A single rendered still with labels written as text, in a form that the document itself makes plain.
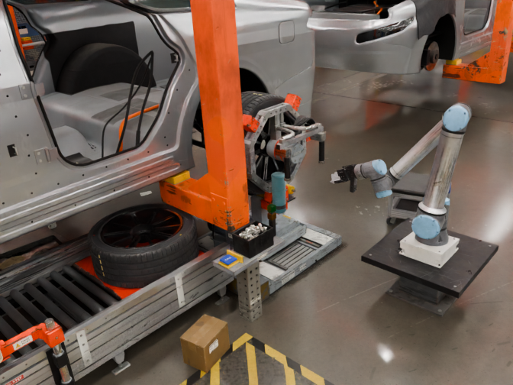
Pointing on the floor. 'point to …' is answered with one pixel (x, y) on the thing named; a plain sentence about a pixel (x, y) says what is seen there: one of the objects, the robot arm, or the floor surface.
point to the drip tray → (19, 254)
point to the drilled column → (250, 292)
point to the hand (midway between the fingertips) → (332, 182)
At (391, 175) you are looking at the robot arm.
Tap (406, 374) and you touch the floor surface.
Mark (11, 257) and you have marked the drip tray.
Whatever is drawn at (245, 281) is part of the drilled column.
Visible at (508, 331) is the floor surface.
